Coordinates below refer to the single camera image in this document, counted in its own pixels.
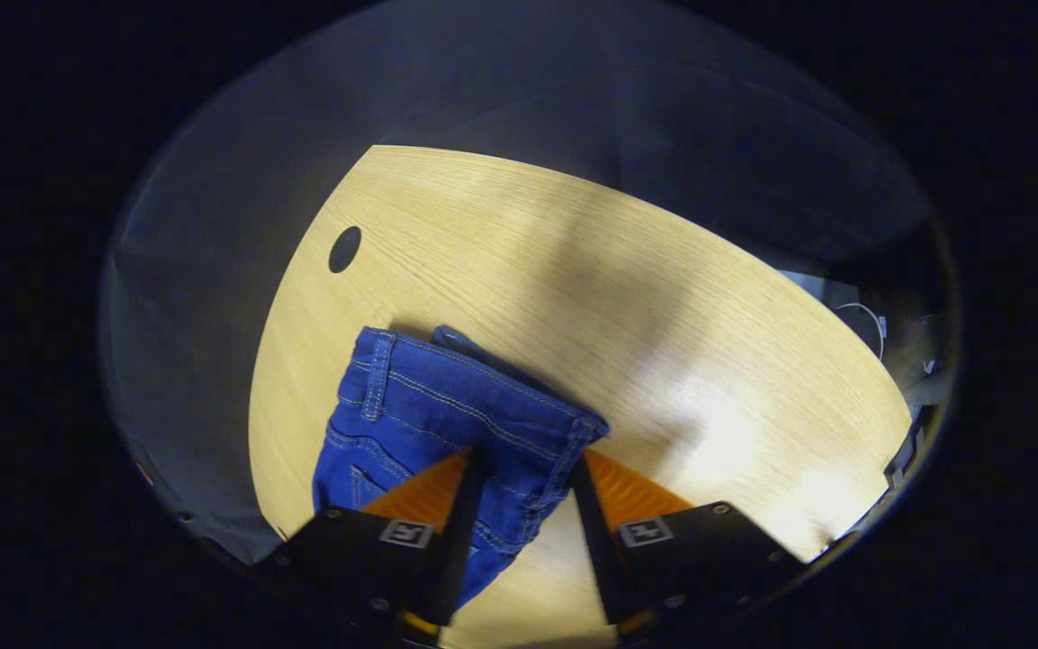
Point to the blue denim jeans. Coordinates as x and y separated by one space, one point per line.
429 406

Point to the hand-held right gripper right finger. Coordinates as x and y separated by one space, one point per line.
593 541

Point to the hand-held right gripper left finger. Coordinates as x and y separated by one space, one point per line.
460 541

